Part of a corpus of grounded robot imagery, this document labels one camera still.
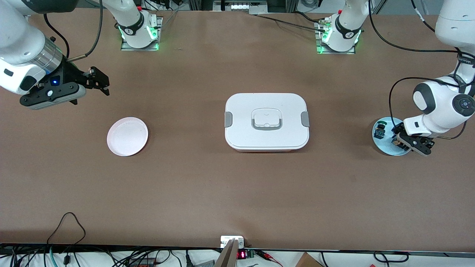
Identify light blue round plate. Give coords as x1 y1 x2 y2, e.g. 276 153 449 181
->
372 117 412 156

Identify pink round plate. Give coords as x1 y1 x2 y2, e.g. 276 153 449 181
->
107 117 149 156

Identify white lidded lunch box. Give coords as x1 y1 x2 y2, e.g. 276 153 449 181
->
224 93 310 152

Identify brown cardboard box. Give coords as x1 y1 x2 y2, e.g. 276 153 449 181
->
295 252 324 267

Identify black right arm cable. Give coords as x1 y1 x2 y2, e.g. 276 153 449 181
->
44 0 103 62

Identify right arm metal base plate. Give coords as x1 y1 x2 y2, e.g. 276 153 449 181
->
121 17 163 52

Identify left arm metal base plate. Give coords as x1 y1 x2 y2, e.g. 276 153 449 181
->
315 20 356 55

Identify black coiled cable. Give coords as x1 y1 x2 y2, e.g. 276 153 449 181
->
373 251 409 263

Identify black looped thin cable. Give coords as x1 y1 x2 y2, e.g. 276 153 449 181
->
46 212 86 245

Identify black cable across table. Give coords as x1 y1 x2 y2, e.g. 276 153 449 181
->
249 13 331 30

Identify aluminium background frame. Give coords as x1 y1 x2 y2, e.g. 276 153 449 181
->
187 0 299 15

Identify red clip wires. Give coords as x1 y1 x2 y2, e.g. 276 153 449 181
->
256 249 283 267

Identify white mount bracket plate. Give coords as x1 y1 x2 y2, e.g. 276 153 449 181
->
220 236 245 248

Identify aluminium camera mount profile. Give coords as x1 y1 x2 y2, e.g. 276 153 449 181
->
214 238 239 267

